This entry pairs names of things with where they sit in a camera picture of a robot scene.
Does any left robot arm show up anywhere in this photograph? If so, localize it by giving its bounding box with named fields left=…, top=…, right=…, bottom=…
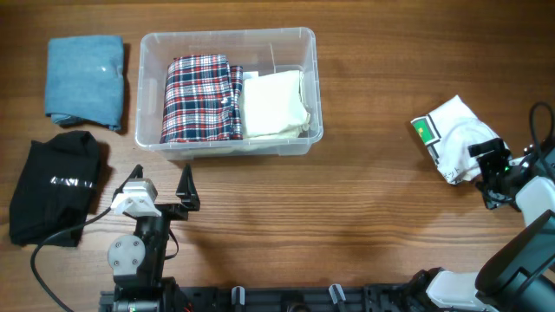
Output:
left=99, top=165, right=200, bottom=312

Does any clear plastic storage container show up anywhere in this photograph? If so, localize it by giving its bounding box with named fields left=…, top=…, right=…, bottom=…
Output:
left=134, top=27, right=324, bottom=160

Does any folded blue denim cloth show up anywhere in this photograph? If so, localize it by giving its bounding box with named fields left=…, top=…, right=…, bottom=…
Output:
left=44, top=36, right=124, bottom=131

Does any plaid shirt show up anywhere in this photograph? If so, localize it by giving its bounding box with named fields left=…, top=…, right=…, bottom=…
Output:
left=160, top=54, right=244, bottom=144

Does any cream cloth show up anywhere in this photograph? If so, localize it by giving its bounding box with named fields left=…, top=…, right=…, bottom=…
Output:
left=239, top=70, right=310, bottom=140

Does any black garment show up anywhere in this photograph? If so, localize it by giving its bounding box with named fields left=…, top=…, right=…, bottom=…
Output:
left=9, top=131, right=101, bottom=246

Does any left black cable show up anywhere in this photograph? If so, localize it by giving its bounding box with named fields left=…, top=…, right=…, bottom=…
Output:
left=29, top=206, right=113, bottom=312

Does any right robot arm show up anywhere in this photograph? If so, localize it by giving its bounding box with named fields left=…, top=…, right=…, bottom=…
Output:
left=403, top=138, right=554, bottom=311

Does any white t-shirt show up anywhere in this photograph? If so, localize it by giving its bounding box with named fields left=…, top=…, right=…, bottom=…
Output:
left=410, top=95, right=499, bottom=185

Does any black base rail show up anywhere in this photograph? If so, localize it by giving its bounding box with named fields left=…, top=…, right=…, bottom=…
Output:
left=98, top=281, right=434, bottom=312

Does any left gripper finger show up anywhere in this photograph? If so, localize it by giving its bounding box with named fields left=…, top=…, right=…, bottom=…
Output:
left=175, top=164, right=199, bottom=205
left=114, top=165, right=143, bottom=195

